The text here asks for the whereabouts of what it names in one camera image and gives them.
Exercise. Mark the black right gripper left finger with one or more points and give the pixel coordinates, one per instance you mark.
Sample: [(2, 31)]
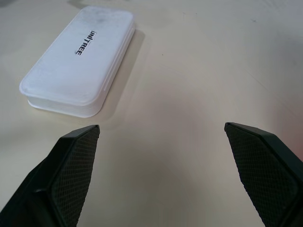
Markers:
[(71, 170)]

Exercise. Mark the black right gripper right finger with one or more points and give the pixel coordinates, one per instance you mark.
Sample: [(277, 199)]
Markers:
[(262, 170)]

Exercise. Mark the white plastic Unitree box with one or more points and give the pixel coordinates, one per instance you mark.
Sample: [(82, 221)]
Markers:
[(71, 71)]

